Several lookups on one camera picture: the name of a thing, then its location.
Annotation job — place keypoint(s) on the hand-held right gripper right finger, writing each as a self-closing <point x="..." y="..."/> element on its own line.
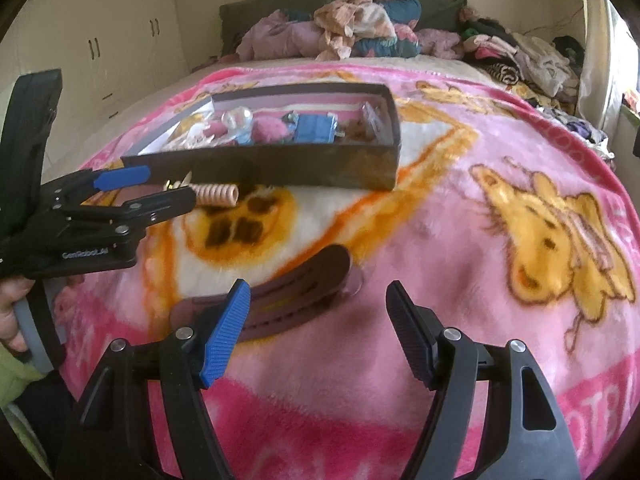
<point x="410" y="330"/>

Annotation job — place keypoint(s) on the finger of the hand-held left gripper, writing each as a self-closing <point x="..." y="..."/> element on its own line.
<point x="125" y="177"/>
<point x="170" y="200"/>

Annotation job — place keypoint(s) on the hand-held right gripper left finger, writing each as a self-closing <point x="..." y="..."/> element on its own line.
<point x="225" y="330"/>

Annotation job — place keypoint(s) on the gold hair clip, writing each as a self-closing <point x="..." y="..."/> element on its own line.
<point x="179" y="182"/>

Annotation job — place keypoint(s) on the maroon leather belt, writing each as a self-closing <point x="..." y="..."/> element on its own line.
<point x="300" y="285"/>

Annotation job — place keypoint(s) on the clear plastic ball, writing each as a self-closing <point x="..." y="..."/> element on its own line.
<point x="237" y="119"/>

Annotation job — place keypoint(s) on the pink fluffy pompom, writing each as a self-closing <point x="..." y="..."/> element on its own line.
<point x="274" y="131"/>

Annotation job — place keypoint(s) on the dark cardboard box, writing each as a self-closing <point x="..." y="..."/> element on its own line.
<point x="300" y="170"/>

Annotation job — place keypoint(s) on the person's left hand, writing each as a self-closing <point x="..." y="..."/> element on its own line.
<point x="10" y="315"/>

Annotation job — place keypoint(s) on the pink printed blanket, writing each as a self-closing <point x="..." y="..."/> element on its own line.
<point x="450" y="285"/>

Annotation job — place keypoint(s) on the clear plastic packet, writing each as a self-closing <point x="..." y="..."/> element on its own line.
<point x="197" y="135"/>

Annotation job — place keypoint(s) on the cream wardrobe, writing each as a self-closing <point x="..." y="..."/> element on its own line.
<point x="100" y="35"/>

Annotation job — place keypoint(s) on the pink quilt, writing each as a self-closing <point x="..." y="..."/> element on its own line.
<point x="280" y="37"/>

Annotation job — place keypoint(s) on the pile of clothes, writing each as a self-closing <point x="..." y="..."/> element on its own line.
<point x="260" y="7"/>
<point x="530" y="55"/>

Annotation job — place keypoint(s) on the beige floral cloth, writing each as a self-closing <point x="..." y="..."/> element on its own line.
<point x="350" y="17"/>

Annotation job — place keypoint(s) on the pink plush cloth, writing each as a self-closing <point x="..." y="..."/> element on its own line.
<point x="437" y="42"/>

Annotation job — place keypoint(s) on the dark blue floral quilt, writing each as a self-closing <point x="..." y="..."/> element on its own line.
<point x="405" y="10"/>

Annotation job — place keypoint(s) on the pale curtain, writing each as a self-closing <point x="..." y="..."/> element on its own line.
<point x="595" y="45"/>

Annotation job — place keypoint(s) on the window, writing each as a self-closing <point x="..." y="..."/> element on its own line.
<point x="631" y="60"/>

